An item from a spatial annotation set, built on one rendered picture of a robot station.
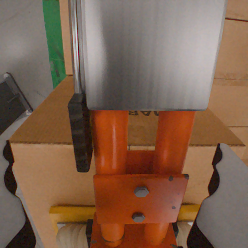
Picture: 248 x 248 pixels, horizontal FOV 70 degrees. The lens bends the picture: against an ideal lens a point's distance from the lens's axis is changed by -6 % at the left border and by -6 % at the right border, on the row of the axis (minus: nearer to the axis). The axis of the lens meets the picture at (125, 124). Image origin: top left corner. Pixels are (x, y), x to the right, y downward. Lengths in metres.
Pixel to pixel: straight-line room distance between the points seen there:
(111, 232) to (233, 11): 0.70
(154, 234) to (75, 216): 0.22
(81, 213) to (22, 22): 1.14
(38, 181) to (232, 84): 0.69
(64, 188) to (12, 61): 1.11
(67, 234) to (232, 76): 0.70
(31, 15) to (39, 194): 1.06
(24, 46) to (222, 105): 1.13
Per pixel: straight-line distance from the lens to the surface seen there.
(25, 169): 0.36
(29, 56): 1.31
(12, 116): 1.30
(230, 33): 0.74
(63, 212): 0.38
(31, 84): 1.36
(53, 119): 0.38
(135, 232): 0.21
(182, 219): 0.40
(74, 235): 0.32
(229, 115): 0.84
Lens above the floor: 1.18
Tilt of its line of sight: 61 degrees down
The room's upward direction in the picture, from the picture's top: 176 degrees clockwise
